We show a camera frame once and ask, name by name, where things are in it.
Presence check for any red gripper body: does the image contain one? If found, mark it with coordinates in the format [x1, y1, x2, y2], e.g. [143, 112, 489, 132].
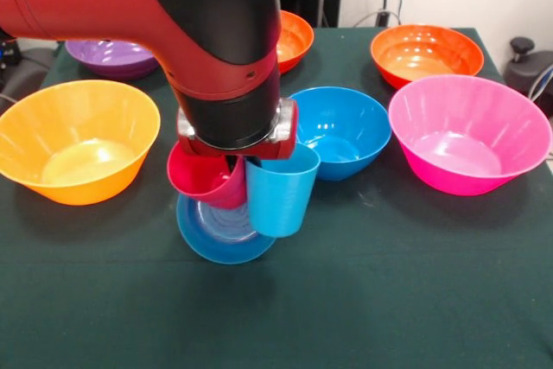
[176, 98, 300, 161]

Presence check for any red plastic cup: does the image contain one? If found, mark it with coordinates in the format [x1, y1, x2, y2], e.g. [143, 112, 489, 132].
[167, 142, 250, 210]

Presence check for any blue plastic cup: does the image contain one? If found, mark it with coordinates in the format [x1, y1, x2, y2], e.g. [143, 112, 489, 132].
[245, 143, 321, 239]

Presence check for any opaque blue plastic bowl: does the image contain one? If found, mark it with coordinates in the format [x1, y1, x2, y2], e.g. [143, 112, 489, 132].
[289, 86, 393, 182]

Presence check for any small translucent blue bowl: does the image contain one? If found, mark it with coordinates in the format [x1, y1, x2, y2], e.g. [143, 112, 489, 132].
[175, 193, 277, 265]

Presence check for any orange plastic bowl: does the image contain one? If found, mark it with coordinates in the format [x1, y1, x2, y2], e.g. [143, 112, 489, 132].
[370, 24, 484, 90]
[276, 10, 315, 75]

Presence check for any purple plastic bowl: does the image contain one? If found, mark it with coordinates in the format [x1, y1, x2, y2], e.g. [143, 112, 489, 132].
[64, 39, 160, 81]

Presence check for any large yellow-orange plastic bowl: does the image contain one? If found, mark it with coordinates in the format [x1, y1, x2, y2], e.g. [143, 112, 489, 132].
[0, 79, 162, 207]

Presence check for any large pink plastic bowl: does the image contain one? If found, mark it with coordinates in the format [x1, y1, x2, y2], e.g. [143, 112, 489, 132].
[388, 74, 553, 196]

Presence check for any dark green tablecloth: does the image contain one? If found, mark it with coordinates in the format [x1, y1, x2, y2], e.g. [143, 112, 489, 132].
[0, 25, 553, 369]

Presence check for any black equipment box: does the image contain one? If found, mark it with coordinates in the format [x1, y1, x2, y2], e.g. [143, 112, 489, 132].
[0, 31, 22, 89]

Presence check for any black round equipment with knob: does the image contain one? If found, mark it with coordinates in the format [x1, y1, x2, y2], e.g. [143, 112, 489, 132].
[503, 36, 553, 119]

